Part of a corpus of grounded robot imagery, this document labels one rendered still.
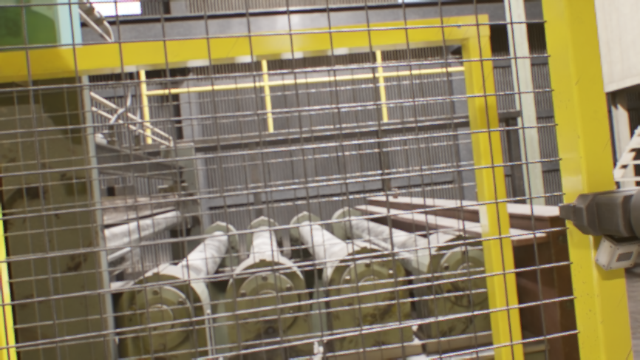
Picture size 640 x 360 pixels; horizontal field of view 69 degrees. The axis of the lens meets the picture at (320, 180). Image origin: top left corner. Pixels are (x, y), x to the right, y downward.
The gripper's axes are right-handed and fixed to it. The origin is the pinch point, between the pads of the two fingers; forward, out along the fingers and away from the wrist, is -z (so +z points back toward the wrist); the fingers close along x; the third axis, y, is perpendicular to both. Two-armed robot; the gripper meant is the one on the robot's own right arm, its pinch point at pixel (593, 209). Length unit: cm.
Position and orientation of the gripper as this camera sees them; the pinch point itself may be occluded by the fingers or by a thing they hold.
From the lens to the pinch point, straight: 76.7
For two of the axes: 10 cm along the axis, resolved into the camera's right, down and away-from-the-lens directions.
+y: -1.1, -9.9, 0.0
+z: 1.7, -0.2, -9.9
